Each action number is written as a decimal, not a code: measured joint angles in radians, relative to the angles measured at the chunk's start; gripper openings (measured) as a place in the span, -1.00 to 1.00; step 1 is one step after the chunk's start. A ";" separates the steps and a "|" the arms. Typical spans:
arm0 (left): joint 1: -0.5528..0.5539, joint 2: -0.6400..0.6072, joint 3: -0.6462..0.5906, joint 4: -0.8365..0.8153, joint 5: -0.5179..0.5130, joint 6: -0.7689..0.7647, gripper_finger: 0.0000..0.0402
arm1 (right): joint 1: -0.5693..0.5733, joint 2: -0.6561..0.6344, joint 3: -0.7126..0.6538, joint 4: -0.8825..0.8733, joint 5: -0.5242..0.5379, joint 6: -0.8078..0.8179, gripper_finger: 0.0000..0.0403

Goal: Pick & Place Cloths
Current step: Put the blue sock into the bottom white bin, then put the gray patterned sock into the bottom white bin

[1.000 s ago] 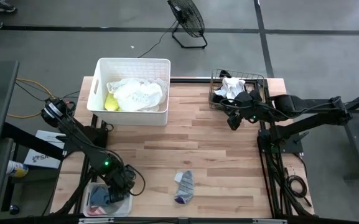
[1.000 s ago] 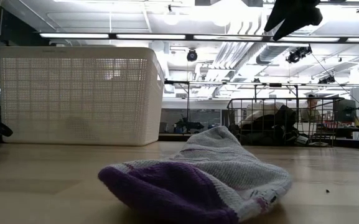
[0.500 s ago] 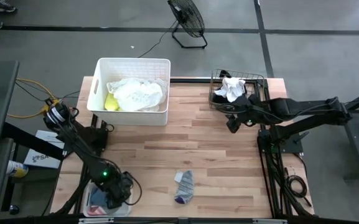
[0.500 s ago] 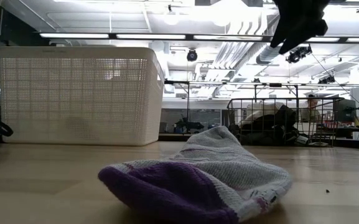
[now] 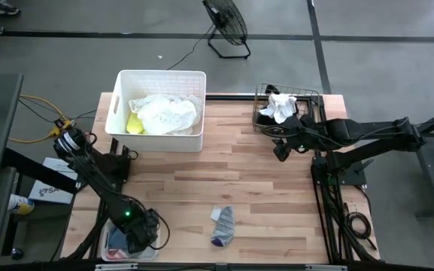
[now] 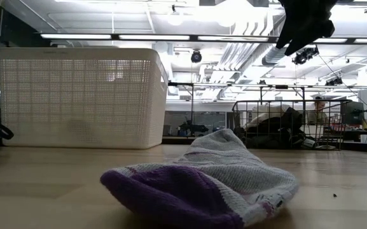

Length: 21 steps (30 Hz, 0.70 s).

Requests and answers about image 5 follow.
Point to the blue sock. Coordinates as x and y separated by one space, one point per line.
118 239

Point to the large white shirt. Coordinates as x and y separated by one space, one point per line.
164 114

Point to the white plastic laundry basket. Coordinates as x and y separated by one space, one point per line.
156 81

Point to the white printed box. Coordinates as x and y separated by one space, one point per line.
53 188

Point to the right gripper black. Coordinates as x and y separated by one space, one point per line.
295 141

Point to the black floor fan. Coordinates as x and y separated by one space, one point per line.
228 19

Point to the black diagonal support beam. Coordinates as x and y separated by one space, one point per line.
32 169

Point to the white yellow can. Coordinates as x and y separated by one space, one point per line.
21 205

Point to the small white plastic bin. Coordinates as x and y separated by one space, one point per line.
149 257

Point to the yellow cloth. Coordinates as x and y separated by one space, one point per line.
134 124

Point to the grey sock pink stripes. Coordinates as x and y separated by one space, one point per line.
114 256

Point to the small white cloth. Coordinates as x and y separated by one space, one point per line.
280 107

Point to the black Puma underwear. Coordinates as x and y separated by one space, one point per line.
263 119

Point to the black aluminium table frame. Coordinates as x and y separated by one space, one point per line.
331 226

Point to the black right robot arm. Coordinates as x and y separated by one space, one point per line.
371 133

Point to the grey striped purple-toed sock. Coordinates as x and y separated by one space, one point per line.
224 227

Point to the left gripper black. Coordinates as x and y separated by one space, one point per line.
141 233

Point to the small black knob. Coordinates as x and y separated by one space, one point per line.
16 253

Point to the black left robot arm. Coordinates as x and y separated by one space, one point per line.
100 184

